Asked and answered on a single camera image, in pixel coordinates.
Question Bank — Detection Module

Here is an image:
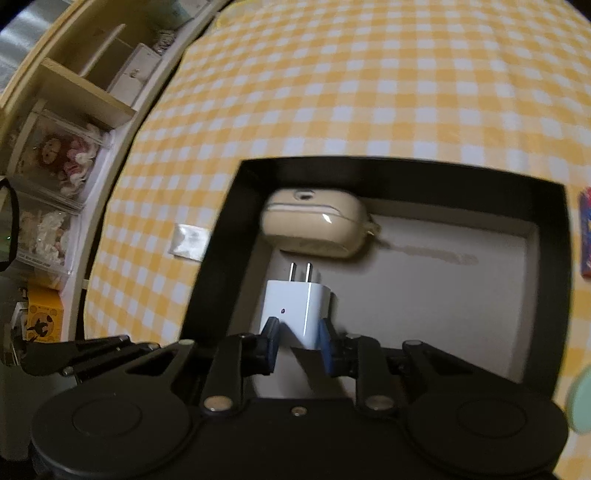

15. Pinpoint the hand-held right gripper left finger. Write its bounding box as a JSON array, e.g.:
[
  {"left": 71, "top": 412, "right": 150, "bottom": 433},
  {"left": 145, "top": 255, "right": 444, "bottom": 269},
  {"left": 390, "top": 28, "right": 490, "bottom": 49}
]
[{"left": 124, "top": 318, "right": 281, "bottom": 414}]

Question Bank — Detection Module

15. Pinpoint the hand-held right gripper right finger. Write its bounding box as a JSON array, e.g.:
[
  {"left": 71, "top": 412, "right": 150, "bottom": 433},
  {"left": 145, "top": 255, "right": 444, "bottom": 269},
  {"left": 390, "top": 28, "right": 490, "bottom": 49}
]
[{"left": 318, "top": 318, "right": 468, "bottom": 412}]

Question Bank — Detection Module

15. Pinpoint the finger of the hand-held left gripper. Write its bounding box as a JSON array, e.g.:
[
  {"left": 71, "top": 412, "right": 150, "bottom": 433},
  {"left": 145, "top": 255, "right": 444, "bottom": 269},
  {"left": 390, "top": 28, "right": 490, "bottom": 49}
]
[{"left": 21, "top": 335, "right": 160, "bottom": 377}]

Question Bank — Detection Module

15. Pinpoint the white charger plug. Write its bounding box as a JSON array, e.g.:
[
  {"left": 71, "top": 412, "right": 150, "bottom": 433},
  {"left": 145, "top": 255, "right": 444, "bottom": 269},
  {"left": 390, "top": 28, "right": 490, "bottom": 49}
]
[{"left": 259, "top": 262, "right": 334, "bottom": 350}]

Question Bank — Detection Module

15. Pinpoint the black cardboard box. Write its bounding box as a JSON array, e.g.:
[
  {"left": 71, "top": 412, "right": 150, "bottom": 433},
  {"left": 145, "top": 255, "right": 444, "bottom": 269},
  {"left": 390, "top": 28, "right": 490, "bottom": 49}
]
[{"left": 182, "top": 157, "right": 573, "bottom": 402}]

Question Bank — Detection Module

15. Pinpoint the mint green round tape measure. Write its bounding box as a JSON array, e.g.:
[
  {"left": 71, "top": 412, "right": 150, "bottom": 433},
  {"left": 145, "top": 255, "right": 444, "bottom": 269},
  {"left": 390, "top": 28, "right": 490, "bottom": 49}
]
[{"left": 566, "top": 373, "right": 591, "bottom": 435}]

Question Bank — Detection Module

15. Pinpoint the colourful card box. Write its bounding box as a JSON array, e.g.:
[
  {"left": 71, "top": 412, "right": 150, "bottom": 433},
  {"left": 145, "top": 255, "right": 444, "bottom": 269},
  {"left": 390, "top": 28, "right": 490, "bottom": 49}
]
[{"left": 579, "top": 186, "right": 591, "bottom": 278}]

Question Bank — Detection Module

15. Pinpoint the yellow box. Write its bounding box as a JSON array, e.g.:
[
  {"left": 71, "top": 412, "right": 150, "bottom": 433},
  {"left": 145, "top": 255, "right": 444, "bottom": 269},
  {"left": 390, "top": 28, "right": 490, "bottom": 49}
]
[{"left": 27, "top": 286, "right": 64, "bottom": 343}]

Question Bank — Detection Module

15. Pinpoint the beige earbuds case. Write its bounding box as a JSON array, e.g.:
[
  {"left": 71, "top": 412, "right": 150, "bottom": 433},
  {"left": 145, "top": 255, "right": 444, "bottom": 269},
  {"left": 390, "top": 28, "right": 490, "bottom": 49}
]
[{"left": 261, "top": 188, "right": 382, "bottom": 259}]

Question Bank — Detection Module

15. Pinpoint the clear plastic bag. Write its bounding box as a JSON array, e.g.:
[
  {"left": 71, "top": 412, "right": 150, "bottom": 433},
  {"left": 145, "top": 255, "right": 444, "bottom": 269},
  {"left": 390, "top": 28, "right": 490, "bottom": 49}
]
[{"left": 168, "top": 223, "right": 212, "bottom": 262}]

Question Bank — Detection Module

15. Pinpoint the wooden shelf unit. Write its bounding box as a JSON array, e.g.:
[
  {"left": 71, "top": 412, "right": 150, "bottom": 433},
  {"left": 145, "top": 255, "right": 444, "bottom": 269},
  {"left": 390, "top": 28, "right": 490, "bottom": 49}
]
[{"left": 0, "top": 0, "right": 139, "bottom": 139}]

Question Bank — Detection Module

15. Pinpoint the small white drawer box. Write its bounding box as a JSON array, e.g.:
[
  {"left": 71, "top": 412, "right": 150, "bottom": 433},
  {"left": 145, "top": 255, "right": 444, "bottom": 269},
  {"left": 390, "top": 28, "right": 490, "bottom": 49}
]
[{"left": 108, "top": 44, "right": 163, "bottom": 105}]

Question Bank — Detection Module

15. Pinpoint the yellow white checkered cloth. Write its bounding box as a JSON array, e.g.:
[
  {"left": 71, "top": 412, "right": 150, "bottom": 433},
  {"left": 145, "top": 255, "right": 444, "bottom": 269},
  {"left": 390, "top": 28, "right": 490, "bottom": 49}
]
[{"left": 83, "top": 0, "right": 591, "bottom": 480}]

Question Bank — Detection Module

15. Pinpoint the pale green tissue box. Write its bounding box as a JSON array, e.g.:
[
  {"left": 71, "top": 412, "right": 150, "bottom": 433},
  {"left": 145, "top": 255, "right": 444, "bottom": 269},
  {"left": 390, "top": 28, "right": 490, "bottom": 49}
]
[{"left": 163, "top": 0, "right": 197, "bottom": 25}]

